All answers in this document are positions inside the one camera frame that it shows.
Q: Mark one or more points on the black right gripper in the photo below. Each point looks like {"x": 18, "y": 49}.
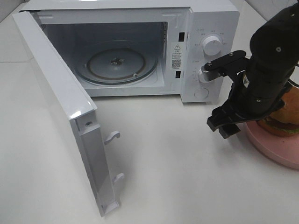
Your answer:
{"x": 246, "y": 103}

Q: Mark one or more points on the round white door button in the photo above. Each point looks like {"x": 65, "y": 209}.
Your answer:
{"x": 201, "y": 93}

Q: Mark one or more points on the burger with brown bun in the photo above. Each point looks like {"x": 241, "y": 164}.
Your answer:
{"x": 285, "y": 121}

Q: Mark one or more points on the pink round plate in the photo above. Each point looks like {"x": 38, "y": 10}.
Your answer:
{"x": 282, "y": 150}

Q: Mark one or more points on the white microwave door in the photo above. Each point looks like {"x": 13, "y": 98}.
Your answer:
{"x": 72, "y": 109}

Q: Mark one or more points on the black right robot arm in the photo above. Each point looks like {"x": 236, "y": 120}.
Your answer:
{"x": 274, "y": 51}

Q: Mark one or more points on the lower white timer knob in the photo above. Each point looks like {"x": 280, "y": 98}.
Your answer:
{"x": 203, "y": 75}

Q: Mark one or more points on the upper white power knob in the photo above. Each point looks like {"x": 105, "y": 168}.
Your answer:
{"x": 212, "y": 45}

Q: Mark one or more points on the white warning label sticker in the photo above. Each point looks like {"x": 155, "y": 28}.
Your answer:
{"x": 177, "y": 54}

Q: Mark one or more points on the glass microwave turntable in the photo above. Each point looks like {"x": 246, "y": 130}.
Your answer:
{"x": 116, "y": 62}

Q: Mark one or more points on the white microwave oven body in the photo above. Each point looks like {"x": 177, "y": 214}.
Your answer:
{"x": 71, "y": 25}

